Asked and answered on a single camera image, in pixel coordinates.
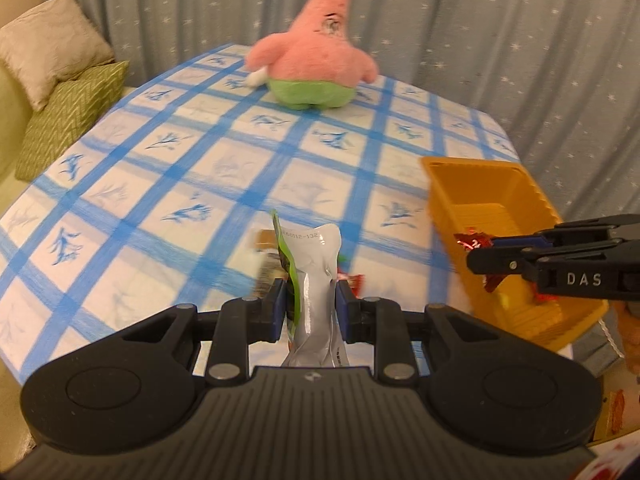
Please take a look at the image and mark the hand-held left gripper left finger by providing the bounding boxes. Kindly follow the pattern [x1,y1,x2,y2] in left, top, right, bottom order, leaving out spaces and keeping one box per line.
[120,279,288,387]

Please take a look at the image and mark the blue checkered tablecloth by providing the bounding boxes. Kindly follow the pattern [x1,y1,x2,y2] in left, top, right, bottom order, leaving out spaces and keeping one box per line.
[0,42,571,383]

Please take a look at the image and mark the yellow plastic tray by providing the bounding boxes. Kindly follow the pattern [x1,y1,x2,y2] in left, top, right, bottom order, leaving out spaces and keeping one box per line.
[420,156,611,353]

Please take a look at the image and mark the clear brown snack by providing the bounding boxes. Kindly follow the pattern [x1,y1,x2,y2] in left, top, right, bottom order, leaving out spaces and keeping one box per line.
[252,251,283,302]

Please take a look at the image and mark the red cartoon-face candy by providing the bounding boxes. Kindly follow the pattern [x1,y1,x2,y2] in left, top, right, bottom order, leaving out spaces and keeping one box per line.
[337,272,366,295]

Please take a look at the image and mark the pink starfish plush toy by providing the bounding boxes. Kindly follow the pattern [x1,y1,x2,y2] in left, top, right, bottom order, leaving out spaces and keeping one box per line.
[244,0,378,111]

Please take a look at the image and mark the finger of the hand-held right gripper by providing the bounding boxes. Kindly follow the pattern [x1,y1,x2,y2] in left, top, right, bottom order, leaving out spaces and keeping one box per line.
[492,215,640,249]
[466,238,624,277]

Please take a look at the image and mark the red white package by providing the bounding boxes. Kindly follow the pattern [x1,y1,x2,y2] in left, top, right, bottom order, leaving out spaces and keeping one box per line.
[592,440,640,480]

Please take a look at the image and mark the white green snack pouch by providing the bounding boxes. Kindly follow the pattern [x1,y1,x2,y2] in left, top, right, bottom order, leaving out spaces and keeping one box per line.
[270,209,351,368]

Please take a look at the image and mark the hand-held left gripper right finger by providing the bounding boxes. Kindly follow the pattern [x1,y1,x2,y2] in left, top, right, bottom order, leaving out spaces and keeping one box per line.
[336,279,503,387]

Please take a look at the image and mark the person's right hand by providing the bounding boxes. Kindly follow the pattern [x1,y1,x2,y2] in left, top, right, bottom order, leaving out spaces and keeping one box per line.
[617,305,640,361]

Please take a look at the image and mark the grey star-print curtain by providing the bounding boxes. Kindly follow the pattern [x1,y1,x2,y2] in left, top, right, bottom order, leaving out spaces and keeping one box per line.
[42,0,640,231]

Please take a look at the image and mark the long red snack packet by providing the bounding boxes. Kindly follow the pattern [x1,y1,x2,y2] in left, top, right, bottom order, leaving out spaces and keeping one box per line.
[452,227,507,294]

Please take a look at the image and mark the beige cushion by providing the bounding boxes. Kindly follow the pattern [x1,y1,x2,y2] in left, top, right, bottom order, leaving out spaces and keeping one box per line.
[0,0,116,112]

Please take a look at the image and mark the green zigzag cushion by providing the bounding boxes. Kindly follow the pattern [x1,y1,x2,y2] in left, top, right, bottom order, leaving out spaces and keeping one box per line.
[15,60,131,181]

